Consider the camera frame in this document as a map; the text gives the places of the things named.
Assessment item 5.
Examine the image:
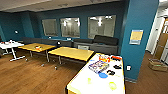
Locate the yellow plastic cup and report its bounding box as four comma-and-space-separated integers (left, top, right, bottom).
86, 77, 93, 85

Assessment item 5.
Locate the yellow colander bowl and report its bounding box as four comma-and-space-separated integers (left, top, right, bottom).
108, 81, 119, 91

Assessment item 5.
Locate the white paper sign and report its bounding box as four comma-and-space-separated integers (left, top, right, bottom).
77, 45, 91, 51

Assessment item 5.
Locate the black sofa back cushion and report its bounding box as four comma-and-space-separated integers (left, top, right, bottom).
92, 34, 120, 47

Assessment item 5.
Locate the colourful board game box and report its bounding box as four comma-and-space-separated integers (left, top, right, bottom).
87, 60, 111, 75

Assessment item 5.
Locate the interior glass window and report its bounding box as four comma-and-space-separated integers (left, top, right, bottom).
41, 18, 60, 37
87, 14, 118, 40
59, 17, 82, 39

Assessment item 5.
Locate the flat red box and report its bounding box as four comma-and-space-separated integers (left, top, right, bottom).
110, 55, 123, 62

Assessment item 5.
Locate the yellow air hockey table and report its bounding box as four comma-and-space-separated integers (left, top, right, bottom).
65, 53, 127, 94

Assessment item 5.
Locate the dark grey low sofa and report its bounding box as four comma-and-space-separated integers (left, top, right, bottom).
22, 36, 74, 48

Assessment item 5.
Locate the small orange toy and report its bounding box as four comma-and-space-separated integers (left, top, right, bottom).
34, 45, 43, 52

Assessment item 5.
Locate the small white table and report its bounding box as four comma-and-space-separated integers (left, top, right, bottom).
0, 40, 26, 63

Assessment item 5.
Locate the brown cardboard box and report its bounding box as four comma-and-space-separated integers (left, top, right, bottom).
148, 58, 168, 72

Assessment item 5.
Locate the grey wall sofa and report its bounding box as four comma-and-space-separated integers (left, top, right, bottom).
73, 38, 120, 56

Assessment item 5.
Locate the white wall outlet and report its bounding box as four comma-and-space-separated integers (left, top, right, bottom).
126, 65, 132, 72

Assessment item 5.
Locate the pale yellow wall sign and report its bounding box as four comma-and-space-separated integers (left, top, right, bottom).
129, 29, 145, 46

